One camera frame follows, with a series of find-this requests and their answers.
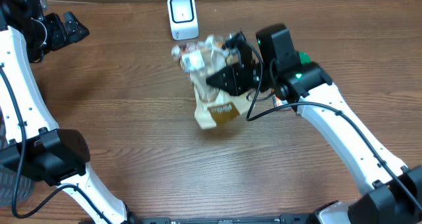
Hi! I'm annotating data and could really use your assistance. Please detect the beige pouch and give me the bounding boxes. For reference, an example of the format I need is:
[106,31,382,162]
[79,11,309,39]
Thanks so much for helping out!
[171,35,251,130]

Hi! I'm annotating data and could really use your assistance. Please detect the white barcode scanner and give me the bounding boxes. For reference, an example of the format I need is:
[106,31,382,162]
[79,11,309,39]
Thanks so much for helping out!
[167,0,199,41]

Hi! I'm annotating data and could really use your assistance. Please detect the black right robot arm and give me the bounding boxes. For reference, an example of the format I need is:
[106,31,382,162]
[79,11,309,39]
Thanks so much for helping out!
[206,24,421,223]

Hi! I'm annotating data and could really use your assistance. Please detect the green lid jar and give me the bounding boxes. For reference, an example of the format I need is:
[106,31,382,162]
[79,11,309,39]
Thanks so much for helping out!
[299,51,311,64]

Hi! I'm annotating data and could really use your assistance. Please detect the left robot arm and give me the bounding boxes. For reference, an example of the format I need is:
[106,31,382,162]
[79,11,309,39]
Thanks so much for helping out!
[1,0,138,223]

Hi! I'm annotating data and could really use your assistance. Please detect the orange tissue pack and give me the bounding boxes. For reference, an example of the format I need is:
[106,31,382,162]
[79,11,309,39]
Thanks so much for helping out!
[272,90,288,107]

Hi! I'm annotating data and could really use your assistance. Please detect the grey plastic mesh basket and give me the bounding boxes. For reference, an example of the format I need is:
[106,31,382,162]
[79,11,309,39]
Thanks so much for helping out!
[0,113,34,208]

